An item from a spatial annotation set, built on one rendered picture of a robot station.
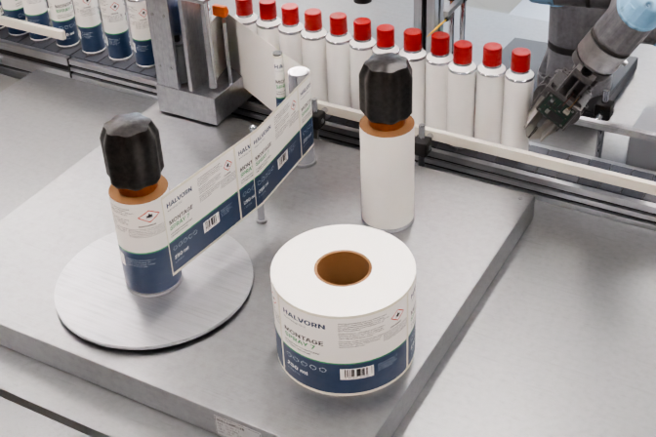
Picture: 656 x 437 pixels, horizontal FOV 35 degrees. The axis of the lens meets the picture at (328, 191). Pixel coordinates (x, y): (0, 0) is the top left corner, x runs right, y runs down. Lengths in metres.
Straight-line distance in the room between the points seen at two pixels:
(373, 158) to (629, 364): 0.50
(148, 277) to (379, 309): 0.40
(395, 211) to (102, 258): 0.48
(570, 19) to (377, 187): 0.62
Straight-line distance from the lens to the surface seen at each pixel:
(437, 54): 1.90
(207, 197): 1.63
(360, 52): 1.96
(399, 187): 1.69
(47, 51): 2.44
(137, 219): 1.55
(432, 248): 1.71
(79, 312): 1.64
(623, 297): 1.73
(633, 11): 1.70
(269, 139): 1.73
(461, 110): 1.91
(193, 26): 2.02
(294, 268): 1.45
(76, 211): 1.88
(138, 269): 1.61
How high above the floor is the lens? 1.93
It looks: 35 degrees down
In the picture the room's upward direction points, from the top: 3 degrees counter-clockwise
